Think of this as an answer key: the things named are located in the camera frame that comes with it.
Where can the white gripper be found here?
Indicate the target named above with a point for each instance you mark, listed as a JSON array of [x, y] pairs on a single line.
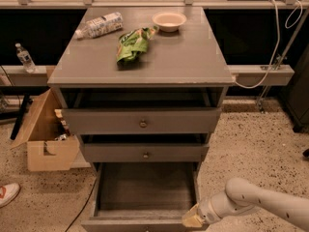
[[206, 211]]

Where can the grey bottom drawer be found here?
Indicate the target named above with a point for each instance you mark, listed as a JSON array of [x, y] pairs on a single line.
[[143, 197]]

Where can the grey drawer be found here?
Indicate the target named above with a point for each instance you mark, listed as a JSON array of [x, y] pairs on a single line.
[[141, 111], [143, 197], [145, 147]]

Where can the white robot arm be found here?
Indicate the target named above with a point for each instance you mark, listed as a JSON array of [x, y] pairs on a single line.
[[240, 198]]

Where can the grey wooden drawer cabinet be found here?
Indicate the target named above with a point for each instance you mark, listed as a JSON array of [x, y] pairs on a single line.
[[187, 58]]

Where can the grey middle drawer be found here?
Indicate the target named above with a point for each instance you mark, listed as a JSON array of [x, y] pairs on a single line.
[[145, 147]]

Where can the grey top drawer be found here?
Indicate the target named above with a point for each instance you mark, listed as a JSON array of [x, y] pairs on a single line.
[[141, 111]]

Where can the open cardboard box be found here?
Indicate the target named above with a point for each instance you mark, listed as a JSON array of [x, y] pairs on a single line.
[[40, 131]]

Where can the dark cabinet at right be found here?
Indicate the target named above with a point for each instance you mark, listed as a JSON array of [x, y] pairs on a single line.
[[295, 96]]

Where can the metal stand pole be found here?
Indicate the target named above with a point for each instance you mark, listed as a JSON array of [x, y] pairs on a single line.
[[275, 66]]

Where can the green chip bag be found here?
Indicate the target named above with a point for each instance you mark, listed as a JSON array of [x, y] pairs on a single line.
[[133, 44]]

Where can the white orange sneaker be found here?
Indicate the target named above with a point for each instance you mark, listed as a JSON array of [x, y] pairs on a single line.
[[8, 193]]

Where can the white round bowl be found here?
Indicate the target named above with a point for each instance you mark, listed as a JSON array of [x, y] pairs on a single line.
[[168, 21]]

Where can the lying clear plastic bottle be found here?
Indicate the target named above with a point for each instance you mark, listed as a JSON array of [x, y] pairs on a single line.
[[100, 26]]

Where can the standing clear water bottle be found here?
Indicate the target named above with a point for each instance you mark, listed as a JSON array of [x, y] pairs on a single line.
[[25, 58]]

